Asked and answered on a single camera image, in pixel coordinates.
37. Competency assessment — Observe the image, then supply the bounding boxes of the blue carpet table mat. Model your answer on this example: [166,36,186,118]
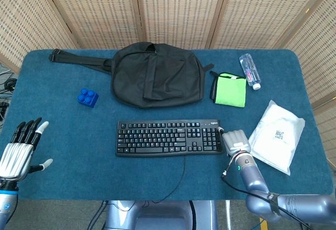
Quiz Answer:
[0,48,334,202]

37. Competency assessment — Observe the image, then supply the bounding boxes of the black fabric backpack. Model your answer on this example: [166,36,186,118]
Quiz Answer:
[48,41,215,109]

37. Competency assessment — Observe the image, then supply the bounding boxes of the clear plastic water bottle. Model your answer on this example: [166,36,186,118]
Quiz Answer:
[238,53,262,91]

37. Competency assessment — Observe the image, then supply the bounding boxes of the thin black cable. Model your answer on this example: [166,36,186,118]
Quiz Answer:
[153,156,187,204]

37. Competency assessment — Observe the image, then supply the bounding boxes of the black floor cables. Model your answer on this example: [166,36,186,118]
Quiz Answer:
[0,67,17,122]

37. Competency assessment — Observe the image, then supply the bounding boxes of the woven rattan folding screen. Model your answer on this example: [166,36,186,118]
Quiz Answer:
[0,0,336,164]

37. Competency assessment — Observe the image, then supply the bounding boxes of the blue plastic building block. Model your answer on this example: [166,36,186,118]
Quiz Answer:
[77,88,100,109]

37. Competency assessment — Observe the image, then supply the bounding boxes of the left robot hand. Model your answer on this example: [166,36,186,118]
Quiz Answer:
[0,117,54,182]

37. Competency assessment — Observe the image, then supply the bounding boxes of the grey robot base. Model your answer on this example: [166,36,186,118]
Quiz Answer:
[103,200,218,230]

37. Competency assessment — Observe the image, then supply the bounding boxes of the white plastic package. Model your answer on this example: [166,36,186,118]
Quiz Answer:
[248,99,306,176]

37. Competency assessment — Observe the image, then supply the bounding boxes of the black computer keyboard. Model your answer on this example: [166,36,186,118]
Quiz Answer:
[114,119,224,159]

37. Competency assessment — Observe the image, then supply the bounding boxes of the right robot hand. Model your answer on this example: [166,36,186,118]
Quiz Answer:
[217,126,251,158]

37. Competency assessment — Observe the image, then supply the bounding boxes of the green microfiber cloth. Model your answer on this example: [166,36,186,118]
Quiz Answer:
[209,70,247,108]

